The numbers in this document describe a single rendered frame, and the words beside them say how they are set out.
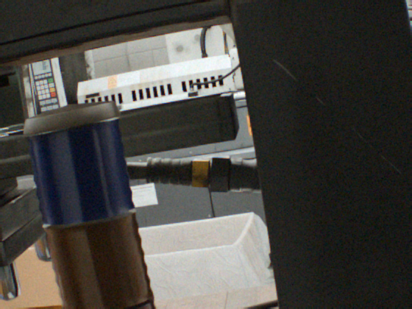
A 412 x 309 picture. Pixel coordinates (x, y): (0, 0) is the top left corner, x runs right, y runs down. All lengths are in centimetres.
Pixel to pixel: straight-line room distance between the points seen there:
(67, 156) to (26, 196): 29
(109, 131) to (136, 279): 6
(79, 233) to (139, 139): 23
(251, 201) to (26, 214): 452
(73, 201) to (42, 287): 261
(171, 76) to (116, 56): 186
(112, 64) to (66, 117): 686
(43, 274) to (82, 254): 260
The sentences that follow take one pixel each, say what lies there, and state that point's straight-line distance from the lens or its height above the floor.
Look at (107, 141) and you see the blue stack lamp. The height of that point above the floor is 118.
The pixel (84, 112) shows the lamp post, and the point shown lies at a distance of 32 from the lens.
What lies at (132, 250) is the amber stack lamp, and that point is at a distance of 33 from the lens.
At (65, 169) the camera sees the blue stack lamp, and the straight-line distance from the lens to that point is 32.
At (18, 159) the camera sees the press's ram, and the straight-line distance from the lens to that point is 56.
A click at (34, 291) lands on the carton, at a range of 294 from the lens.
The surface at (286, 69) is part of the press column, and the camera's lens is 51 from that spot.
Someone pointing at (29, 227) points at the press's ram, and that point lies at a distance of 60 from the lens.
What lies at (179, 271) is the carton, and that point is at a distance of 284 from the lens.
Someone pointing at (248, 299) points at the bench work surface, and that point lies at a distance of 115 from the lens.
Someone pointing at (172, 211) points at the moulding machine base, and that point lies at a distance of 516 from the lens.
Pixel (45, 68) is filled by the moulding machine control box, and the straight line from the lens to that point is 511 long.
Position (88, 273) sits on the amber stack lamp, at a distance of 32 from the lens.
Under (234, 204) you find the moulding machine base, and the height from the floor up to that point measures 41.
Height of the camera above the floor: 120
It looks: 6 degrees down
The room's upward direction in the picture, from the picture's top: 10 degrees counter-clockwise
